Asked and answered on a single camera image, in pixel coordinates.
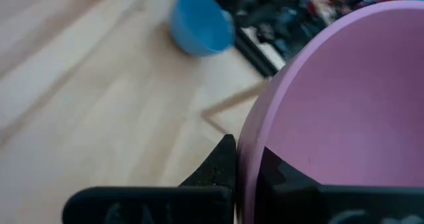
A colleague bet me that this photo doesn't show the light blue bowl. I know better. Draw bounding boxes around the light blue bowl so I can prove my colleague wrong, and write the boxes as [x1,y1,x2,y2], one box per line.
[169,0,235,57]

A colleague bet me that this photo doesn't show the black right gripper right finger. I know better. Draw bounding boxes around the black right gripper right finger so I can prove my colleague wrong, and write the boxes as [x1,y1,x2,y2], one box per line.
[255,146,324,224]

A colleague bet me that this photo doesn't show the pink bowl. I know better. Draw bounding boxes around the pink bowl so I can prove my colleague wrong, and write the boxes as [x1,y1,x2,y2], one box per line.
[235,0,424,224]

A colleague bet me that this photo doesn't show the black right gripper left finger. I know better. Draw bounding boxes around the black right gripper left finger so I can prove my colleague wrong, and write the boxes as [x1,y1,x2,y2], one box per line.
[178,134,237,189]

